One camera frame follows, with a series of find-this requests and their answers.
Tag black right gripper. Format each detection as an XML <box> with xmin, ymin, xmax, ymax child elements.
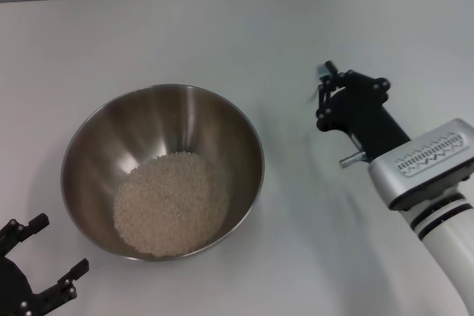
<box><xmin>315</xmin><ymin>60</ymin><xmax>411</xmax><ymax>164</ymax></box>

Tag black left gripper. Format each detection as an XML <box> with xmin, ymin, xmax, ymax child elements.
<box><xmin>0</xmin><ymin>213</ymin><xmax>90</xmax><ymax>316</ymax></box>

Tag white rice grains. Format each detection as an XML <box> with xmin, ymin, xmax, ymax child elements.
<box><xmin>113</xmin><ymin>151</ymin><xmax>229</xmax><ymax>258</ymax></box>

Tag stainless steel mixing bowl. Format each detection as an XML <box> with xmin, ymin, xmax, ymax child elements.
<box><xmin>60</xmin><ymin>83</ymin><xmax>266</xmax><ymax>262</ymax></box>

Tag right wrist metal plug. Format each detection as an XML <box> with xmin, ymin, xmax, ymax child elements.
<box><xmin>339</xmin><ymin>152</ymin><xmax>368</xmax><ymax>167</ymax></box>

